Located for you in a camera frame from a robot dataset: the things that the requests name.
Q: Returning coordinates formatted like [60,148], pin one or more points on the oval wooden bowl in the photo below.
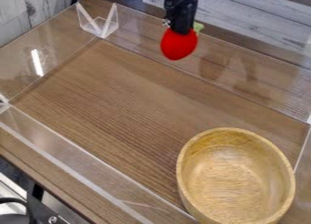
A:
[235,178]

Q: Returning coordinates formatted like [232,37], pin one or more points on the clear acrylic enclosure walls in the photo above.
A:
[98,111]

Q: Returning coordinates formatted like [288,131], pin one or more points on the red plush strawberry toy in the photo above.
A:
[178,46]

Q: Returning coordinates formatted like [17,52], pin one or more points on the black metal bracket with bolt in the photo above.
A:
[40,213]

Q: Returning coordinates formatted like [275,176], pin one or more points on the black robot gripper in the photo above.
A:
[180,12]

